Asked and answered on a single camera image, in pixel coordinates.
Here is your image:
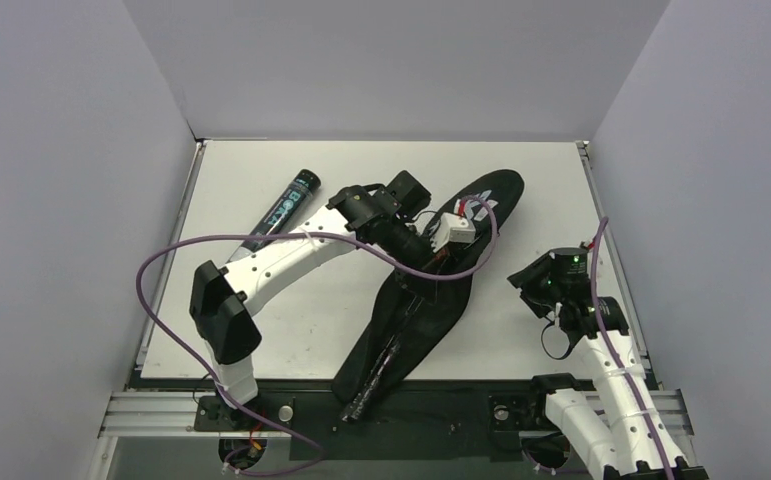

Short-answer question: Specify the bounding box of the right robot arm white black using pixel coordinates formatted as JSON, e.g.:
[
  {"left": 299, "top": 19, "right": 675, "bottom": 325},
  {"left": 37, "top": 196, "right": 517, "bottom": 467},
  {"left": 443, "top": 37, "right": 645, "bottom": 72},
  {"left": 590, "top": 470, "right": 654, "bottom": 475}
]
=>
[{"left": 508, "top": 246, "right": 708, "bottom": 479}]

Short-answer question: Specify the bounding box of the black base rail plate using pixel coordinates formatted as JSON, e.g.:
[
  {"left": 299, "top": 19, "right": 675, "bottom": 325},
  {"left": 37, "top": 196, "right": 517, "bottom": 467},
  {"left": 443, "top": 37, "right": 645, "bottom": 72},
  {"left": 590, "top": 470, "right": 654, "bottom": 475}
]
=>
[{"left": 194, "top": 380, "right": 573, "bottom": 467}]

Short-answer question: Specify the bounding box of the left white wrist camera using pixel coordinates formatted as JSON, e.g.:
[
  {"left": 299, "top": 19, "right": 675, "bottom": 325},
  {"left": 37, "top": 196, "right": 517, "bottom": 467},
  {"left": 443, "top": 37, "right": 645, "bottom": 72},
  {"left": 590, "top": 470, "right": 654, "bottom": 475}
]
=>
[{"left": 431, "top": 213, "right": 476, "bottom": 252}]

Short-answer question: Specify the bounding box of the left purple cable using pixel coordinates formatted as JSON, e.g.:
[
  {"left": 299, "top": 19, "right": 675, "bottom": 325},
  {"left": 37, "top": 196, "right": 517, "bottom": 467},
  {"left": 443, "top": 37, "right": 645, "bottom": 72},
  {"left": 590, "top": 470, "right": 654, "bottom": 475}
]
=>
[{"left": 135, "top": 195, "right": 500, "bottom": 477}]

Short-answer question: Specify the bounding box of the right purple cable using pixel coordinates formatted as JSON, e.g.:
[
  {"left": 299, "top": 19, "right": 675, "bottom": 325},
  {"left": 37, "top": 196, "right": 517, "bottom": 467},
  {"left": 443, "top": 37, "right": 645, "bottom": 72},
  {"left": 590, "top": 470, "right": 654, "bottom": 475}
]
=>
[{"left": 583, "top": 217, "right": 678, "bottom": 480}]

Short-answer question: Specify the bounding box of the black racket bag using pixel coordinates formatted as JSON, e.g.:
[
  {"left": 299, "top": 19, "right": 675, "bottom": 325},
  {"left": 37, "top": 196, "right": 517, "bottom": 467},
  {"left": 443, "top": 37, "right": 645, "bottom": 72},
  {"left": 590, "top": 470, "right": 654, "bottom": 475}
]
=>
[{"left": 331, "top": 169, "right": 525, "bottom": 408}]

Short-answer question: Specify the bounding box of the black shuttlecock tube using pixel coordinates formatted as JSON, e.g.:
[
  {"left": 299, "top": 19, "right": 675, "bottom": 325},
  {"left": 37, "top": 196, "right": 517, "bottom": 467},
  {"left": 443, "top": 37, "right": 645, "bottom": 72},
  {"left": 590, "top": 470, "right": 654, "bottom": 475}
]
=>
[{"left": 230, "top": 169, "right": 321, "bottom": 261}]

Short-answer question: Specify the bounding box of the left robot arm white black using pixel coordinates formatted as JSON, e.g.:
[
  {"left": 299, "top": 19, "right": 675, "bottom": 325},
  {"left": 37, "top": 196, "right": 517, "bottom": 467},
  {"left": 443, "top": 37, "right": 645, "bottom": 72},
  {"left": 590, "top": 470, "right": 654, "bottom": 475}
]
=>
[{"left": 190, "top": 171, "right": 433, "bottom": 430}]

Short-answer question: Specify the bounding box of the purple cable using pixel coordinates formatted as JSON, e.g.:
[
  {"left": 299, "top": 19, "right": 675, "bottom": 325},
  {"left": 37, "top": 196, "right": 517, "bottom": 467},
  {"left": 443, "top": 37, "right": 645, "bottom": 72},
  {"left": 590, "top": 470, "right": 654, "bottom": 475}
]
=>
[
  {"left": 583, "top": 217, "right": 678, "bottom": 480},
  {"left": 135, "top": 195, "right": 500, "bottom": 477}
]

